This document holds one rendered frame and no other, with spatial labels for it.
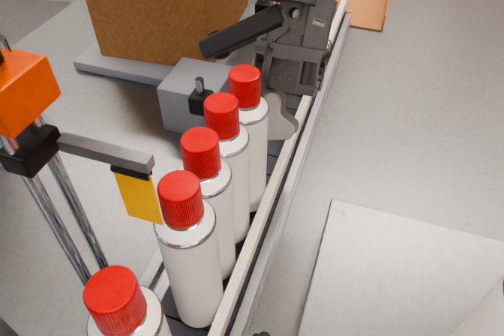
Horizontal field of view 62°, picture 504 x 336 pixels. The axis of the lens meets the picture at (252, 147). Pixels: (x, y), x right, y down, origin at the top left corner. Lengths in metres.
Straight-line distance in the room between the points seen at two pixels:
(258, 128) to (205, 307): 0.19
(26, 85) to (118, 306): 0.14
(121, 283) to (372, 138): 0.56
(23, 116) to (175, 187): 0.12
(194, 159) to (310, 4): 0.25
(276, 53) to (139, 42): 0.43
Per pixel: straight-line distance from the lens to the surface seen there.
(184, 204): 0.32
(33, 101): 0.28
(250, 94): 0.43
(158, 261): 0.43
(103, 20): 0.90
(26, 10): 1.26
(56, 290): 0.61
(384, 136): 0.77
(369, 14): 1.13
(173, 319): 0.50
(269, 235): 0.54
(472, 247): 0.59
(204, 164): 0.36
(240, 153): 0.41
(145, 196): 0.31
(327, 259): 0.53
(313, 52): 0.50
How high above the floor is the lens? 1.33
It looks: 44 degrees down
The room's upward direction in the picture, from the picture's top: straight up
